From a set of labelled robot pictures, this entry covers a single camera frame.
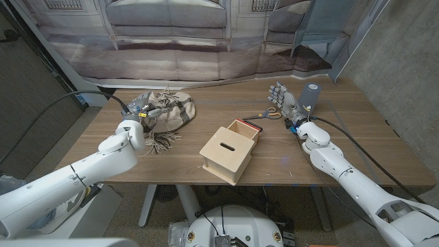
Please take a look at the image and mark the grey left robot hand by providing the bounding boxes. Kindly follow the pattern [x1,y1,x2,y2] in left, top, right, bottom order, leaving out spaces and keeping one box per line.
[121,91,169,124]

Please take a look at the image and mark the white table leg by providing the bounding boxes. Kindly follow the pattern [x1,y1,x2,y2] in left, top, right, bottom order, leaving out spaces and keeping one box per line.
[138,185,158,228]
[176,185,202,224]

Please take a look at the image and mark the printed room backdrop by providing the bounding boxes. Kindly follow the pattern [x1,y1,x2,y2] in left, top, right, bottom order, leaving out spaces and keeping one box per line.
[10,0,392,89]

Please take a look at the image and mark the grey table leg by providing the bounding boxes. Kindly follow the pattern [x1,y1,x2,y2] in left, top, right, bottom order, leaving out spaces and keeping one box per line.
[310,187,333,233]

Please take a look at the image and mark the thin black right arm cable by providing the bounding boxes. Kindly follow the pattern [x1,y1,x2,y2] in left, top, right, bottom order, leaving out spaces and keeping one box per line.
[294,135,378,229]

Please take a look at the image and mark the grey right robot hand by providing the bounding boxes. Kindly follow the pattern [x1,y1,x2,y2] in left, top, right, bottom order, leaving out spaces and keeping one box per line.
[268,81,309,128]

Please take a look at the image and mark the grey cylinder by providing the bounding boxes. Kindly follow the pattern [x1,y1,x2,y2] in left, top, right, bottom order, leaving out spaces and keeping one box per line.
[297,82,322,116]

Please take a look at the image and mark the clear plastic bag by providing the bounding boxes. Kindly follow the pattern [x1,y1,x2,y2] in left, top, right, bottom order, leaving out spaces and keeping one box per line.
[167,221,190,246]

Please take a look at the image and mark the grey and yellow scissors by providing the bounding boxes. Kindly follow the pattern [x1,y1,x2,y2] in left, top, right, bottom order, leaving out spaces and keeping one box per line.
[242,106,283,121]

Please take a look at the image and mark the wooden box with slot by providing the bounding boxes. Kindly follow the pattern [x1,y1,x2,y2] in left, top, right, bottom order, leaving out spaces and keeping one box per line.
[199,126,257,187]

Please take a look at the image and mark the wooden drawer with red edge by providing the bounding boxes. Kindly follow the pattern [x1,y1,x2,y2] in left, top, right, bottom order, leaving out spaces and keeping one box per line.
[226,118,264,142]

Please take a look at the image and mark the beige plaid fringed scarf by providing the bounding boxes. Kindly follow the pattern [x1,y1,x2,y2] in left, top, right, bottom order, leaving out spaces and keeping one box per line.
[132,85,196,158]

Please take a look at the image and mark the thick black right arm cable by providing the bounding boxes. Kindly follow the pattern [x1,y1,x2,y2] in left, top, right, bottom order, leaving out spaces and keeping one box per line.
[310,116,428,205]

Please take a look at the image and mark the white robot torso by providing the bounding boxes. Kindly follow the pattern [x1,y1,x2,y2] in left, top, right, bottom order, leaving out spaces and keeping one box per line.
[185,204,285,247]

